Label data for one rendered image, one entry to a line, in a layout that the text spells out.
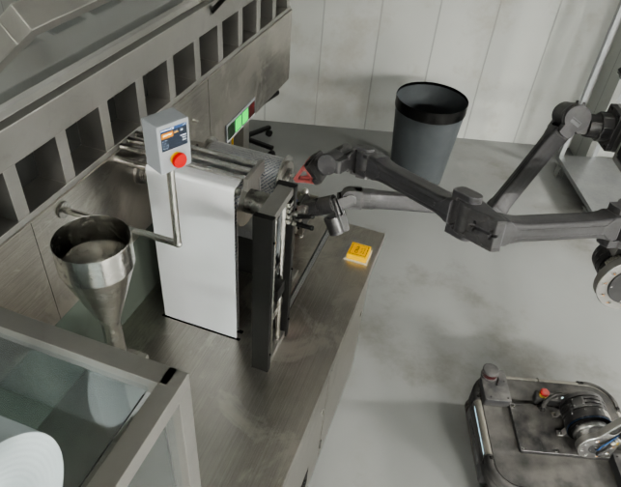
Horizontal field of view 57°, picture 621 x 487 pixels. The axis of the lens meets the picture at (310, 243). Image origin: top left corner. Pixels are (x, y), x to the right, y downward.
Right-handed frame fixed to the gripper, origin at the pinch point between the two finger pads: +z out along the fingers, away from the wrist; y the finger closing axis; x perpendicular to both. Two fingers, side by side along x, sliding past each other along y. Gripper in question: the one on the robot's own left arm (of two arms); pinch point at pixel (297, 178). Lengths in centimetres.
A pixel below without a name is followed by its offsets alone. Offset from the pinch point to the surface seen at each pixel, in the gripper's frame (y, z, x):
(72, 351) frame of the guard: -99, -25, 19
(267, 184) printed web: -6.3, 5.7, 4.3
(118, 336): -73, 8, 7
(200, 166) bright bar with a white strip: -32.8, -2.0, 22.2
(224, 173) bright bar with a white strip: -32.6, -6.8, 17.9
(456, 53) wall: 287, 27, -47
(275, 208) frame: -38.1, -17.7, 6.2
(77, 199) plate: -51, 18, 33
